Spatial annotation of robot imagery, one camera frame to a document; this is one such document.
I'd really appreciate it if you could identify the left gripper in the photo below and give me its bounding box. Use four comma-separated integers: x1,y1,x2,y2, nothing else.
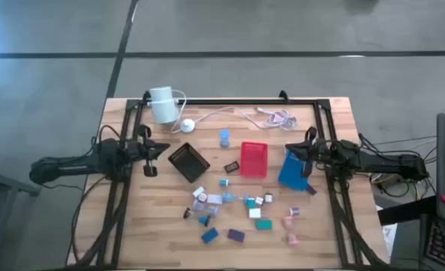
126,124,171,178

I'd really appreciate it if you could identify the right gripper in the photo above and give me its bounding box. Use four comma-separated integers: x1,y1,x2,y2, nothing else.
285,126,343,178

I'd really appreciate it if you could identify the pink hourglass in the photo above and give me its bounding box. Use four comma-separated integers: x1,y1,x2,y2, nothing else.
282,215,301,246

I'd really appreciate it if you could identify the black hourglass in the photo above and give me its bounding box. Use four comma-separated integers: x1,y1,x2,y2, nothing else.
182,207,212,227

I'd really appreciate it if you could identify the blue plastic basket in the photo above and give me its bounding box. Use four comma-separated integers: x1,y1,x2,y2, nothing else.
277,150,315,192

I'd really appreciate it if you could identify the black plastic basket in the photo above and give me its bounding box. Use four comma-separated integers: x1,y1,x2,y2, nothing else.
167,142,211,184

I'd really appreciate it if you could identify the white round disc base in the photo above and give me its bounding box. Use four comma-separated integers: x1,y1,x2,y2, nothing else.
179,118,196,133

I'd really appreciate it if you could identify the white cylindrical projector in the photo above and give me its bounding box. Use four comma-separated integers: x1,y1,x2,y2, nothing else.
148,86,181,126

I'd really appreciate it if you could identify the red plastic basket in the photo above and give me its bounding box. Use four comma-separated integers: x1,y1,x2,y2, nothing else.
239,141,269,178

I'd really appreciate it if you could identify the lilac hourglass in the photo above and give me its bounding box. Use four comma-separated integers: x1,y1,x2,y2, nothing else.
191,199,221,218

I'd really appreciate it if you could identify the blue box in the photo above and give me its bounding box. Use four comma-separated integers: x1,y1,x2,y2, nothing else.
200,227,220,245

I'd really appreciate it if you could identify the white paper sheet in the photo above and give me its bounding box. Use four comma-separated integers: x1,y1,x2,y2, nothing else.
382,224,398,257

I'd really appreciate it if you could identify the grey metal stand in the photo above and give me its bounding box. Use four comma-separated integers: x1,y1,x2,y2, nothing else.
0,165,41,271

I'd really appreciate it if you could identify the pinkish white coiled cable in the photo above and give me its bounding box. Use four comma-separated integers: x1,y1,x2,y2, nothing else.
192,106,299,132

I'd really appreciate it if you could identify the black aluminium table frame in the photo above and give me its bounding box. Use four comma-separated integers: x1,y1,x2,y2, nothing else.
81,90,387,270

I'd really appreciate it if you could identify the black cable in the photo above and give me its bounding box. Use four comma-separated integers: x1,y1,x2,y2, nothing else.
70,175,110,264

